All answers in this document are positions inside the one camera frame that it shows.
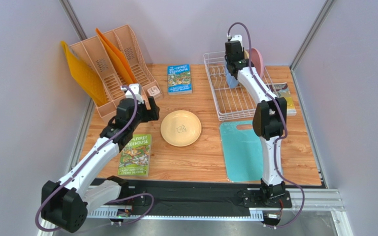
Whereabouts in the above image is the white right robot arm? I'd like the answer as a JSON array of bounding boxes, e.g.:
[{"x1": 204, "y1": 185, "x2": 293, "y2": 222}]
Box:
[{"x1": 224, "y1": 40, "x2": 287, "y2": 199}]

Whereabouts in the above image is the orange folder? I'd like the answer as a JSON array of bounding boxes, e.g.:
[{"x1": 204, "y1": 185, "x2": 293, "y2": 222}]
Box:
[{"x1": 95, "y1": 28, "x2": 137, "y2": 85}]

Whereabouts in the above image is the book beside dish rack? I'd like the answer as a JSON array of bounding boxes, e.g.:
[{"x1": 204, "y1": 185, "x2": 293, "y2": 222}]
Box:
[{"x1": 268, "y1": 83, "x2": 297, "y2": 116}]

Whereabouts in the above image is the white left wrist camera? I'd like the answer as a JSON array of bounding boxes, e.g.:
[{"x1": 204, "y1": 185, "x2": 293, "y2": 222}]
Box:
[{"x1": 121, "y1": 84, "x2": 145, "y2": 104}]

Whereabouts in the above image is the green treehouse book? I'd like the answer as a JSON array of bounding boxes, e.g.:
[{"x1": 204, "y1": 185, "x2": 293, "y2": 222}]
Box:
[{"x1": 117, "y1": 134, "x2": 152, "y2": 177}]

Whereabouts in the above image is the yellow folder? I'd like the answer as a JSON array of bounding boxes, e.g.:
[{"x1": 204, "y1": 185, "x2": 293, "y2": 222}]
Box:
[{"x1": 60, "y1": 41, "x2": 109, "y2": 106}]

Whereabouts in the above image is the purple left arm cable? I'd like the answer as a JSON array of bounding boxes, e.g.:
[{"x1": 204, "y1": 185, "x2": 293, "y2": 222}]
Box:
[{"x1": 34, "y1": 86, "x2": 155, "y2": 233}]

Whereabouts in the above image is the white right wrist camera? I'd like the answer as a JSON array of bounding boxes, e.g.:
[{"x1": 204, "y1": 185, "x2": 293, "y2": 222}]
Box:
[{"x1": 227, "y1": 34, "x2": 243, "y2": 44}]

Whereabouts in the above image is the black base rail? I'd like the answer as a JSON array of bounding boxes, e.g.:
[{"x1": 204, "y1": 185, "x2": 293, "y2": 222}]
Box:
[{"x1": 89, "y1": 177, "x2": 293, "y2": 217}]

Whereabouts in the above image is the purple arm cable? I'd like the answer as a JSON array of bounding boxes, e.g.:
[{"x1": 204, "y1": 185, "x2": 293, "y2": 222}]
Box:
[
  {"x1": 34, "y1": 86, "x2": 155, "y2": 233},
  {"x1": 227, "y1": 22, "x2": 306, "y2": 229}
]

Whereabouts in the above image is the pink plastic file organizer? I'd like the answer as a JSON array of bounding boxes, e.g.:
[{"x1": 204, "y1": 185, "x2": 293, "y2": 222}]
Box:
[{"x1": 69, "y1": 25, "x2": 163, "y2": 122}]

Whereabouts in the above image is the white charger cube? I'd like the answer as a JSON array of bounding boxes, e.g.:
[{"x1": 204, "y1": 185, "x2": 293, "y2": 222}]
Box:
[{"x1": 147, "y1": 85, "x2": 162, "y2": 99}]

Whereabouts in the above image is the pink plate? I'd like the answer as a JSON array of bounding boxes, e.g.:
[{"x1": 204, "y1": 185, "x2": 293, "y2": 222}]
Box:
[{"x1": 249, "y1": 48, "x2": 265, "y2": 79}]

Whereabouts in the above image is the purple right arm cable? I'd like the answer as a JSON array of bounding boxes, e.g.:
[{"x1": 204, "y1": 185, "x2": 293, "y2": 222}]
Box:
[{"x1": 227, "y1": 22, "x2": 306, "y2": 229}]

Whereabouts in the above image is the teal cutting board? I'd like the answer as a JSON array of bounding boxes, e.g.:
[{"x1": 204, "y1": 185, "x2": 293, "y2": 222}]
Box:
[{"x1": 219, "y1": 119, "x2": 284, "y2": 183}]

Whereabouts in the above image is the blue treehouse book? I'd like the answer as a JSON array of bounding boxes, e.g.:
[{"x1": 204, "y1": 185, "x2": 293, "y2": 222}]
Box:
[{"x1": 167, "y1": 64, "x2": 192, "y2": 95}]

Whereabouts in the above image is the blue plate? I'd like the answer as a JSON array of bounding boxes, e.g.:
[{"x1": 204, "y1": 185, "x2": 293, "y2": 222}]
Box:
[{"x1": 223, "y1": 61, "x2": 239, "y2": 89}]

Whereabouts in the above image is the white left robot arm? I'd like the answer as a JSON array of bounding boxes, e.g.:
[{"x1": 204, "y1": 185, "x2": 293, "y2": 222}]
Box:
[{"x1": 35, "y1": 96, "x2": 160, "y2": 233}]

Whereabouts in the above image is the white wire dish rack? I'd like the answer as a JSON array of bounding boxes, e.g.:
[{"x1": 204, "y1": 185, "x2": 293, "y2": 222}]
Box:
[{"x1": 203, "y1": 49, "x2": 275, "y2": 122}]

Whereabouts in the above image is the beige plate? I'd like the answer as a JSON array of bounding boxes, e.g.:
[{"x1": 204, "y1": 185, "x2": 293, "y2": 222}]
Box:
[
  {"x1": 244, "y1": 49, "x2": 250, "y2": 59},
  {"x1": 160, "y1": 110, "x2": 202, "y2": 147}
]

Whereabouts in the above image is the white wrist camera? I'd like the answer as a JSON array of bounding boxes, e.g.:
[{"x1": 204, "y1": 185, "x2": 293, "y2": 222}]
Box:
[
  {"x1": 227, "y1": 34, "x2": 243, "y2": 44},
  {"x1": 121, "y1": 84, "x2": 145, "y2": 104}
]

